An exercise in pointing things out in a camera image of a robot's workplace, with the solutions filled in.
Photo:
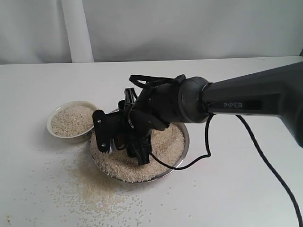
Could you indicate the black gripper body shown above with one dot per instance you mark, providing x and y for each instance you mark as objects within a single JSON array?
[{"x": 133, "y": 126}]

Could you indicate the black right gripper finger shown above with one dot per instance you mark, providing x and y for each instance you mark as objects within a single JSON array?
[{"x": 139, "y": 148}]

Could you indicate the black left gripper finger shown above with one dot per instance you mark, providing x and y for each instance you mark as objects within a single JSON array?
[{"x": 129, "y": 100}]

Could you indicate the brown wooden cup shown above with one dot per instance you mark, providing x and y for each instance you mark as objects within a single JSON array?
[{"x": 120, "y": 142}]

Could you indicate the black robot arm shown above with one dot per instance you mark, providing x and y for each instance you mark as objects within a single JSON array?
[{"x": 162, "y": 101}]

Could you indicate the rice heap in tray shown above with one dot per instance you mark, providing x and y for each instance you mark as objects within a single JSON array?
[{"x": 165, "y": 146}]

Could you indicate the white ceramic bowl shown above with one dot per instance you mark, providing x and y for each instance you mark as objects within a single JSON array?
[{"x": 74, "y": 139}]

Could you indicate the spilled rice on table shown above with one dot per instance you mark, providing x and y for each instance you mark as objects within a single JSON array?
[{"x": 63, "y": 188}]

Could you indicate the round steel tray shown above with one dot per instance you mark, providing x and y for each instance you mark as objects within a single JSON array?
[{"x": 185, "y": 142}]

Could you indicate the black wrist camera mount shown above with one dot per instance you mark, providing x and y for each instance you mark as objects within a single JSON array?
[{"x": 105, "y": 127}]

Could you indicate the white vertical post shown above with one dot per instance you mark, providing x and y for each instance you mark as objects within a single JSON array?
[{"x": 77, "y": 31}]

